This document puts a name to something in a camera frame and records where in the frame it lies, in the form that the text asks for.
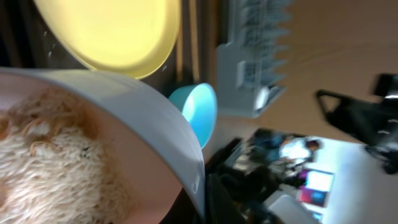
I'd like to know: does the wooden chopstick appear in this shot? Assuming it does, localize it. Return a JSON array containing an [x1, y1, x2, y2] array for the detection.
[[188, 0, 200, 83], [175, 1, 183, 83]]

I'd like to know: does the leftover noodles and rice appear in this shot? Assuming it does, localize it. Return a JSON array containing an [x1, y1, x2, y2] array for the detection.
[[1, 88, 138, 223]]

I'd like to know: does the blue bowl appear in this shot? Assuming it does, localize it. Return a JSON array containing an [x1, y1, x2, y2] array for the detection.
[[169, 83, 218, 149]]

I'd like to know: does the dark brown serving tray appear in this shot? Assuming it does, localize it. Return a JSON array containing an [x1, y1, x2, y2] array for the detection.
[[1, 0, 218, 96]]

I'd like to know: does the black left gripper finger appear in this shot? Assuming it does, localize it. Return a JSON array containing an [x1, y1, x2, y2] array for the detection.
[[161, 174, 246, 224]]

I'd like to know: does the grey dishwasher rack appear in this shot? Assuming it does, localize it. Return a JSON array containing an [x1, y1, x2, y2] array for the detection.
[[216, 0, 292, 118]]

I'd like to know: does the white bowl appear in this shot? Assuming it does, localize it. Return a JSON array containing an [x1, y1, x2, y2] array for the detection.
[[1, 68, 205, 223]]

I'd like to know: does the yellow round plate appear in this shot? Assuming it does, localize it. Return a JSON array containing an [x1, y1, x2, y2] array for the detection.
[[34, 0, 181, 79]]

